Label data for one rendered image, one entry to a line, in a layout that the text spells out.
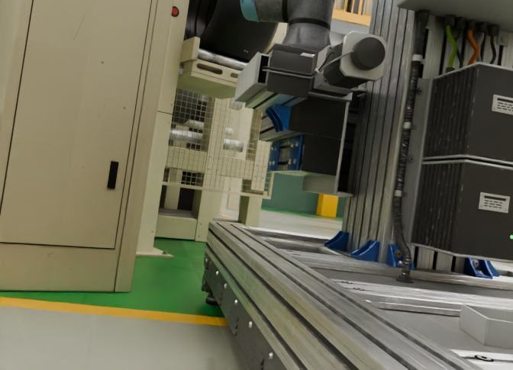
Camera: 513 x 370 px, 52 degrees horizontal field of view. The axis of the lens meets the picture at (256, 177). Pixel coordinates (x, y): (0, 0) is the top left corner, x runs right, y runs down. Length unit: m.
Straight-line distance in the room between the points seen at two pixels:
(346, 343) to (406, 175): 0.70
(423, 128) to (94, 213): 0.88
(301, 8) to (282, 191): 10.33
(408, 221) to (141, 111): 0.81
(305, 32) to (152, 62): 0.45
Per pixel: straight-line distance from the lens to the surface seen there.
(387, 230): 1.13
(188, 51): 2.32
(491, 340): 0.66
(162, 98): 2.33
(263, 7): 1.51
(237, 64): 2.43
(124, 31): 1.54
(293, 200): 11.78
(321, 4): 1.48
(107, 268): 1.54
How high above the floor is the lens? 0.34
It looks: 1 degrees up
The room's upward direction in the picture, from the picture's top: 8 degrees clockwise
